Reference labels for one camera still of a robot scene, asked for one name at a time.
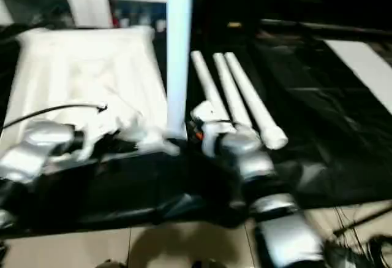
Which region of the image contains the white plastic table top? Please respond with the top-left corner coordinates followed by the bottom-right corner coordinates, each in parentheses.
top-left (0, 26), bottom-right (183, 166)

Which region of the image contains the white plastic table leg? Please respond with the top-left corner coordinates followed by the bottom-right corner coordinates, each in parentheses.
top-left (224, 52), bottom-right (289, 151)
top-left (189, 50), bottom-right (232, 123)
top-left (165, 0), bottom-right (197, 140)
top-left (212, 52), bottom-right (253, 129)

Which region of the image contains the black mat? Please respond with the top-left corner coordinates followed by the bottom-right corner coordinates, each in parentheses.
top-left (0, 23), bottom-right (392, 239)

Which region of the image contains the white board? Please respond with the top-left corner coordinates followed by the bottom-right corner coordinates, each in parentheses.
top-left (323, 39), bottom-right (392, 115)

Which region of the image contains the black floor stand bar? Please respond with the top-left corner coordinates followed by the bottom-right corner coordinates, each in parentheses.
top-left (334, 205), bottom-right (392, 239)

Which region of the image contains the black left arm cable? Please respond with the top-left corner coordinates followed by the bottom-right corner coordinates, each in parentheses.
top-left (0, 102), bottom-right (110, 135)

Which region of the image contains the black metal rail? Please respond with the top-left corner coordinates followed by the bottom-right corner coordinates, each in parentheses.
top-left (257, 19), bottom-right (392, 40)

